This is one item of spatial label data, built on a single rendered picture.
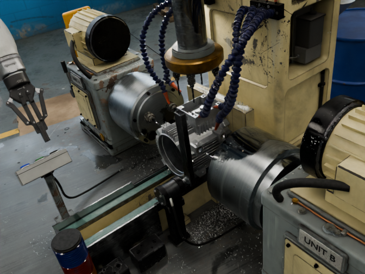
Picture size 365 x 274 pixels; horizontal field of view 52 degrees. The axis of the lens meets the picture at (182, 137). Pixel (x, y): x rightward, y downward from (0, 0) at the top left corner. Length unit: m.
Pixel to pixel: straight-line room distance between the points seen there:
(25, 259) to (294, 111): 1.03
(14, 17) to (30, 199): 5.15
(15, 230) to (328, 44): 1.27
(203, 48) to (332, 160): 0.52
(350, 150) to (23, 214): 1.20
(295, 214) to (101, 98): 0.96
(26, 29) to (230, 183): 5.85
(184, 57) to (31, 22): 5.60
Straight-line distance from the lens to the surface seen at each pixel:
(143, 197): 1.32
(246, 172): 0.98
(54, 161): 1.30
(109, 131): 1.63
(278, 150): 1.00
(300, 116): 1.41
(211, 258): 1.22
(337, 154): 0.77
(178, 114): 1.02
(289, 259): 0.94
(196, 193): 1.32
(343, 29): 2.65
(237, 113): 1.22
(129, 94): 1.41
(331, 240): 0.81
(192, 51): 1.11
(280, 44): 1.17
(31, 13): 6.59
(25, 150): 1.95
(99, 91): 1.54
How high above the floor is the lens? 1.77
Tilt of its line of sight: 34 degrees down
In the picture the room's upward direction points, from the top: 9 degrees counter-clockwise
